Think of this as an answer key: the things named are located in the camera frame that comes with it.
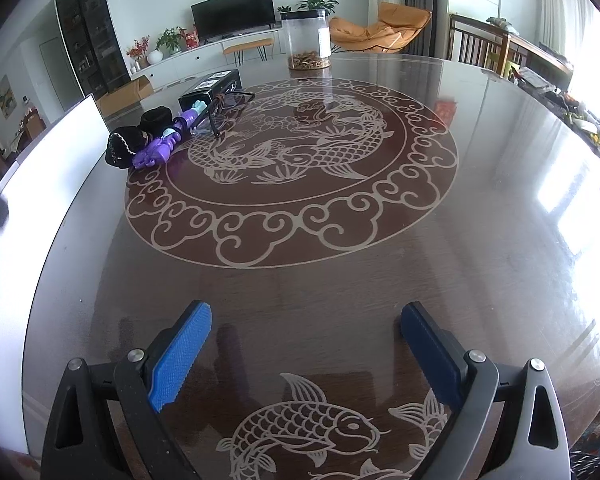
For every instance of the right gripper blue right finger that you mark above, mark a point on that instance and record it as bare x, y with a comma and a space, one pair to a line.
438, 353

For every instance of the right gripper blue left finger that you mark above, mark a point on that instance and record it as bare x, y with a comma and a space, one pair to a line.
173, 353

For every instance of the black velvet pouch with beads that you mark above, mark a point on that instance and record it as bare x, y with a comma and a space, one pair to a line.
127, 146

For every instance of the purple toy wand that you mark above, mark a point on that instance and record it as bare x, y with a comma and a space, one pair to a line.
159, 150

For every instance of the black printed cardboard box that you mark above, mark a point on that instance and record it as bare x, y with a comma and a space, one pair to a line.
209, 86

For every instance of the white storage bin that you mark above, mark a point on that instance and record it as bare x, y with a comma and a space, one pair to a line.
38, 194

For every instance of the cardboard box on floor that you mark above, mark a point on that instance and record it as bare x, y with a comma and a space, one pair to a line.
129, 94

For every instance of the red flowers in white vase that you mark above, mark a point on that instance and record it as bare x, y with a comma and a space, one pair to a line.
141, 53

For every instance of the dark glass display cabinet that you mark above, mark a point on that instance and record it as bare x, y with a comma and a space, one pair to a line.
92, 46

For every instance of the green plant beside flowers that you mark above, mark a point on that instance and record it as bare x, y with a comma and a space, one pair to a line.
170, 41

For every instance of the black eyeglasses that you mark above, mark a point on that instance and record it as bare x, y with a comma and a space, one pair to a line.
214, 113

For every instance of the white low tv cabinet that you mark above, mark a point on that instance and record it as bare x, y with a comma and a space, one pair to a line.
192, 63

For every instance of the wooden bench with hairpin legs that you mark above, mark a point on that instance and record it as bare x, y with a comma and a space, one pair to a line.
238, 51

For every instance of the dark wooden chair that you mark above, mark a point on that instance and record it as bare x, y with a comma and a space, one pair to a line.
482, 44

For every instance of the black flat television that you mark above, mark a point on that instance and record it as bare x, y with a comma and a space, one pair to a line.
216, 19

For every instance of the orange lounge chair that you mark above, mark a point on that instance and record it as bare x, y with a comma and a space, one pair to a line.
396, 28

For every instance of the clear plastic jar black lid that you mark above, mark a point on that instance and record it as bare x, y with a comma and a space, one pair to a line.
307, 39

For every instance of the green potted plant right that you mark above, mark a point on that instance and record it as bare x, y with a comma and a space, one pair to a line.
328, 6

